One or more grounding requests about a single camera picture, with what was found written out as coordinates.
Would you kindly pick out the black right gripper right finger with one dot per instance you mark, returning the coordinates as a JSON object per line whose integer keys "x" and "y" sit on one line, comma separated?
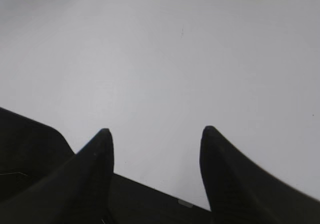
{"x": 241, "y": 192}

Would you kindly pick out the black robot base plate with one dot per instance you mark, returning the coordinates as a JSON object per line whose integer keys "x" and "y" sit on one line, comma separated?
{"x": 30, "y": 151}

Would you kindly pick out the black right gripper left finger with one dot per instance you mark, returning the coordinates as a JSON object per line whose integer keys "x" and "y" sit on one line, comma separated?
{"x": 75, "y": 193}

